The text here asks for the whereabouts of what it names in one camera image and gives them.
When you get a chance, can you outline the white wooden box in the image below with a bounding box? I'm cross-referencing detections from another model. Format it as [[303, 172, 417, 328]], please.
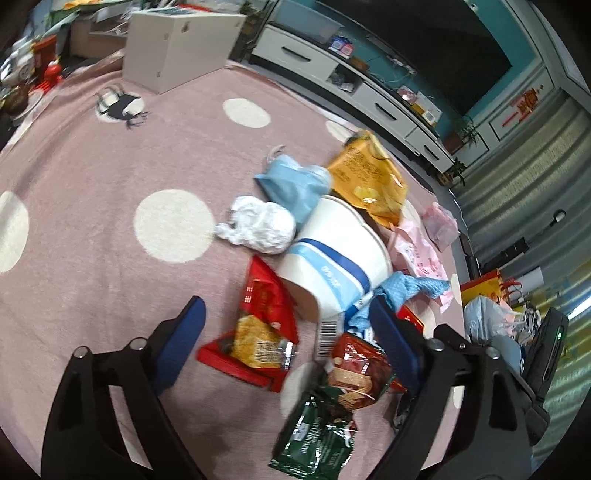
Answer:
[[124, 10, 249, 95]]

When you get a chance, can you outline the green snack packet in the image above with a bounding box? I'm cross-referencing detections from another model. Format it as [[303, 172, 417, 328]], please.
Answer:
[[269, 384, 359, 479]]

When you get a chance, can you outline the brown wafer packet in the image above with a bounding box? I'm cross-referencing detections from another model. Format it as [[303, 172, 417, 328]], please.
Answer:
[[324, 331, 408, 410]]

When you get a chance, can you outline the white medicine box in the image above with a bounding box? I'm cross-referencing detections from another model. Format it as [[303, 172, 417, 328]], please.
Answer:
[[317, 316, 345, 361]]

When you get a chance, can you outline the pink dotted blanket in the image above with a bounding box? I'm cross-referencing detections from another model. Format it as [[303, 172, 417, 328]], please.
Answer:
[[0, 51, 468, 480]]

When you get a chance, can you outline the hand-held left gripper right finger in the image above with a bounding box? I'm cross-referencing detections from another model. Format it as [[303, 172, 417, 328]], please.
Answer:
[[369, 294, 551, 480]]

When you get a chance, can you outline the yellow and red shopping bag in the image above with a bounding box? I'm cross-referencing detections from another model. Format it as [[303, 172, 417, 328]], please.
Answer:
[[461, 270, 505, 306]]

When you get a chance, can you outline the black television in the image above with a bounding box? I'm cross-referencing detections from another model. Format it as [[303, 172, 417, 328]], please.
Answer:
[[318, 0, 514, 117]]

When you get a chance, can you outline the small red carton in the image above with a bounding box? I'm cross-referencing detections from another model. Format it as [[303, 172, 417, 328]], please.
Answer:
[[399, 305, 426, 334]]

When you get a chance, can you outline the blue cloth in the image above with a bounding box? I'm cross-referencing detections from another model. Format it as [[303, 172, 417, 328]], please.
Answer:
[[346, 271, 452, 334]]

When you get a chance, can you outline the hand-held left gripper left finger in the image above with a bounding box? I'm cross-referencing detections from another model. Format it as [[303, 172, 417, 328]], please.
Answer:
[[41, 295, 207, 480]]

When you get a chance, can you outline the small potted plant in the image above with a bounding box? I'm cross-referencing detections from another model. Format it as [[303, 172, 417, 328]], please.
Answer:
[[438, 158, 468, 188]]

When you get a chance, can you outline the red paper wall decoration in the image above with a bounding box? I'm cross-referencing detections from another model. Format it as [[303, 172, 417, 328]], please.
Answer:
[[518, 89, 542, 121]]

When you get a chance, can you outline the large pink plastic bag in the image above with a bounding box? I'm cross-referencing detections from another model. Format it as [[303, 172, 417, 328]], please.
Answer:
[[389, 220, 452, 315]]

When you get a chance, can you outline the white paper bucket blue stripe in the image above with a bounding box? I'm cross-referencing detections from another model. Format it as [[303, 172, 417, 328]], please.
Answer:
[[277, 194, 394, 325]]

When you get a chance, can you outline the crumpled white tissue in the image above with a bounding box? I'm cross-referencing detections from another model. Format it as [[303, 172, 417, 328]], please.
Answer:
[[215, 195, 297, 255]]

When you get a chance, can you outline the tall potted plant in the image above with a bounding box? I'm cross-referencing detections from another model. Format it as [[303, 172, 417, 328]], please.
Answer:
[[443, 115, 482, 156]]

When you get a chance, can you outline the white television cabinet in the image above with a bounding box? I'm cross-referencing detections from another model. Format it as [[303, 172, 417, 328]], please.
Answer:
[[249, 23, 459, 177]]

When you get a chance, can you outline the red snack packet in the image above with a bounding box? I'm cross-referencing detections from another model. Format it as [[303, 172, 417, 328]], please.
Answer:
[[196, 255, 301, 393]]

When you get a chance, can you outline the white plastic bag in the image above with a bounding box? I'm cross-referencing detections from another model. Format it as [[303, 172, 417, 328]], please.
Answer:
[[463, 295, 514, 343]]

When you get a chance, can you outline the blue face mask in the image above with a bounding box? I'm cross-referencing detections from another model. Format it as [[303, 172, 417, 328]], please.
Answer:
[[253, 145, 332, 228]]

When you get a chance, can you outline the white paper bag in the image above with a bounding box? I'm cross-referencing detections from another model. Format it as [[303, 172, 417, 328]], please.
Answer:
[[508, 267, 546, 297]]

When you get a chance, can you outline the small pink plastic bag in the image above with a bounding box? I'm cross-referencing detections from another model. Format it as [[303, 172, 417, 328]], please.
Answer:
[[421, 202, 460, 250]]

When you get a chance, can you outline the yellow potato chip bag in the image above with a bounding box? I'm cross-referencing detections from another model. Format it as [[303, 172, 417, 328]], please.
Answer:
[[327, 130, 410, 228]]

